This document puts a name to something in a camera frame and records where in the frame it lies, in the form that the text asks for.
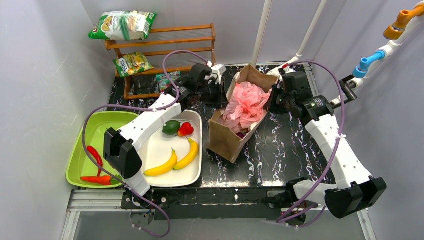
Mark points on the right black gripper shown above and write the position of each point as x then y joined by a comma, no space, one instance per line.
274,101

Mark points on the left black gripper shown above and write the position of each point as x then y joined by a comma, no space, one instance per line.
215,93

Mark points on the pink plastic grocery bag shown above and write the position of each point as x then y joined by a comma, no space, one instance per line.
245,108

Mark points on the brown burlap tote bag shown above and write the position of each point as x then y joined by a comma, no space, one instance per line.
222,139

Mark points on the purple grape candy packet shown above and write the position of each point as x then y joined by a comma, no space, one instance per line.
241,134

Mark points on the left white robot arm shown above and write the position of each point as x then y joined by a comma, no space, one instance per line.
121,146

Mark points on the green yellow snack bag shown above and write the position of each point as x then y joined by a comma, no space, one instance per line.
132,64

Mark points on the green white chips bag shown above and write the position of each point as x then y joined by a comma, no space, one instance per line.
123,26

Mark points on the red strawberry toy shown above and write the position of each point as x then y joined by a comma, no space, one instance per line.
186,129

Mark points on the teal candy packet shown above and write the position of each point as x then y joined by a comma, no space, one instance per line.
164,82

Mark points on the green avocado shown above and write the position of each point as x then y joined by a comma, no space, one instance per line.
171,127

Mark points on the right yellow banana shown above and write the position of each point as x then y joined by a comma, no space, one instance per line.
190,157

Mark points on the yellow banana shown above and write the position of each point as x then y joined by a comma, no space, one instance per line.
190,157
164,168

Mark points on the wooden shelf rack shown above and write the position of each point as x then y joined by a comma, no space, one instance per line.
163,37

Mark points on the black pipe clamp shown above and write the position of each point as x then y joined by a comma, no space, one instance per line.
347,85

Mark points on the white rectangular tray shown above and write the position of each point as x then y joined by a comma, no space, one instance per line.
157,150

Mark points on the blue pipe valve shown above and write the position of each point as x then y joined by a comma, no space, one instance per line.
362,69

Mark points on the lower left yellow banana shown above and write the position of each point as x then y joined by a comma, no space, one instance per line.
164,168

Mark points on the orange pipe valve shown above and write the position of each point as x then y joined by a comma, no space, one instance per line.
396,29

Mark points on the red chili pepper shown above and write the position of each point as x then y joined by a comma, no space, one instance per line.
95,154

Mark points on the small red tomato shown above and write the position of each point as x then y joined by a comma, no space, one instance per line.
105,180

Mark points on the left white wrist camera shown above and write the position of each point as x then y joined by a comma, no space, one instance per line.
218,71

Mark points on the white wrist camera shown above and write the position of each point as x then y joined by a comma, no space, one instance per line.
285,69
218,71

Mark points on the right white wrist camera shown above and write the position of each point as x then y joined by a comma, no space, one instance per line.
285,69

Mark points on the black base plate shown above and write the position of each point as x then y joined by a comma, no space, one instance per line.
221,203

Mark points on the white PVC pipe frame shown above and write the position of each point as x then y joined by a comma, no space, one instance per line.
390,48

